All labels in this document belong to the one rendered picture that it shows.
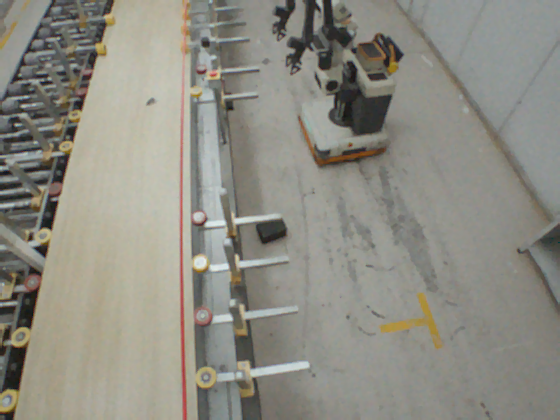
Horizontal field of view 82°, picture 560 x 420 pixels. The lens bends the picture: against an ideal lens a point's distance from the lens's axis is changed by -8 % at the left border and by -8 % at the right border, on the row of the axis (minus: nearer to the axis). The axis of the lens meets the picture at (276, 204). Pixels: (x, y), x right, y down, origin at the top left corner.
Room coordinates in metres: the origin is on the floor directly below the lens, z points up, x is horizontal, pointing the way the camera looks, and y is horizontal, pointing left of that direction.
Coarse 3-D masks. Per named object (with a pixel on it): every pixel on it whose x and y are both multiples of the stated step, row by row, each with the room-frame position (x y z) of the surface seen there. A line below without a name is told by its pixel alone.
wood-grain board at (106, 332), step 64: (128, 0) 3.25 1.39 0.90; (128, 64) 2.22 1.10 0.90; (128, 128) 1.54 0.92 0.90; (64, 192) 1.06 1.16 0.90; (128, 192) 1.06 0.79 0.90; (64, 256) 0.68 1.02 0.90; (128, 256) 0.69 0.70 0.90; (192, 256) 0.70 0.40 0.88; (64, 320) 0.37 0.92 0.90; (128, 320) 0.38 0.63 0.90; (192, 320) 0.39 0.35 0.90; (64, 384) 0.12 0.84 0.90; (128, 384) 0.13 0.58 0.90; (192, 384) 0.14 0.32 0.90
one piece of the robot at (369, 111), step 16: (352, 64) 2.36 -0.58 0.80; (352, 80) 2.28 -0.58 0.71; (368, 80) 2.15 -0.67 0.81; (384, 80) 2.15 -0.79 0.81; (336, 96) 2.43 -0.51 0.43; (368, 96) 2.09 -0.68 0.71; (384, 96) 2.13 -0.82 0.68; (352, 112) 2.22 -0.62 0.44; (368, 112) 2.10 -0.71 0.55; (384, 112) 2.13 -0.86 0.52; (368, 128) 2.11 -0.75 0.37
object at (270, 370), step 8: (256, 368) 0.21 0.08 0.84; (264, 368) 0.21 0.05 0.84; (272, 368) 0.21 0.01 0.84; (280, 368) 0.21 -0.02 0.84; (288, 368) 0.21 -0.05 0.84; (296, 368) 0.21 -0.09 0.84; (304, 368) 0.21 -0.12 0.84; (224, 376) 0.18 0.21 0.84; (232, 376) 0.18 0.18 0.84; (256, 376) 0.18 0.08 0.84
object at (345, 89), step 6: (342, 72) 2.31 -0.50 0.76; (348, 72) 2.28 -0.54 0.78; (318, 78) 2.27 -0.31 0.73; (342, 78) 2.29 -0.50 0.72; (348, 78) 2.27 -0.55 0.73; (318, 84) 2.23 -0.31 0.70; (342, 84) 2.17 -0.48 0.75; (348, 84) 2.17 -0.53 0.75; (354, 84) 2.17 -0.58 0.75; (342, 90) 2.12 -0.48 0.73; (348, 90) 2.12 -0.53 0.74; (354, 90) 2.13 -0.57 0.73; (342, 96) 2.11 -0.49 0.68; (348, 96) 2.12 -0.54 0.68; (354, 96) 2.13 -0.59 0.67; (342, 102) 2.11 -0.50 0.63; (348, 102) 2.13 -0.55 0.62
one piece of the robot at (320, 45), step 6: (318, 36) 2.34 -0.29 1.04; (324, 36) 2.26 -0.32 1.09; (312, 42) 2.26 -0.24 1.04; (318, 42) 2.26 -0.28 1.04; (324, 42) 2.24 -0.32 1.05; (330, 42) 2.17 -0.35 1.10; (312, 48) 2.39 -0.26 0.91; (318, 48) 2.18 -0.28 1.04; (324, 48) 2.18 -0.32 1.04; (318, 54) 2.14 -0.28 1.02; (324, 54) 2.14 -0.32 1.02; (330, 54) 2.15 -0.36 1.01; (318, 60) 2.13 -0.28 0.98; (324, 60) 2.14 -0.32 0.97; (330, 60) 2.15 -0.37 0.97; (318, 66) 2.14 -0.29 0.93; (324, 66) 2.15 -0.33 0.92; (330, 66) 2.16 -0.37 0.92
